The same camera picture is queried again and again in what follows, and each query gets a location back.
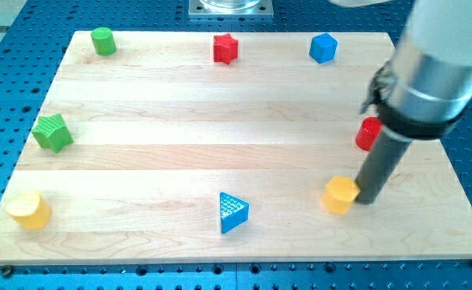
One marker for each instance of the red cylinder block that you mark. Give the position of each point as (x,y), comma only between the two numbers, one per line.
(368,132)

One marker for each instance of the blue cube block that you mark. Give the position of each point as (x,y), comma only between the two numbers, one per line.
(323,48)

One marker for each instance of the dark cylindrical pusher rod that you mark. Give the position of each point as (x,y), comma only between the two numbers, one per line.
(385,154)

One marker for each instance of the yellow semicircle block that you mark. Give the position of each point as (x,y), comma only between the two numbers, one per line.
(30,211)

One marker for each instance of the green cylinder block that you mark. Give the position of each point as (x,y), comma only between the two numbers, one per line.
(103,41)

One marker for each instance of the light wooden board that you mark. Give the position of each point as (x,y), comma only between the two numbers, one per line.
(160,130)

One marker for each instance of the green star block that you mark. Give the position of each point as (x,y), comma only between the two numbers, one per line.
(51,132)

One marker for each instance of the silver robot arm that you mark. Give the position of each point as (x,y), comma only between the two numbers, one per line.
(429,77)

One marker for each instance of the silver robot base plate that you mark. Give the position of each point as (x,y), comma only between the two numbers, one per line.
(230,9)

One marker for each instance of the yellow hexagon block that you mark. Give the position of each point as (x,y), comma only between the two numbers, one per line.
(339,194)

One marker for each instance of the red star block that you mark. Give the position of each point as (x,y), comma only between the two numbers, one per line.
(225,48)

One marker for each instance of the blue triangle block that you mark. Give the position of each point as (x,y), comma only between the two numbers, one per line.
(233,212)

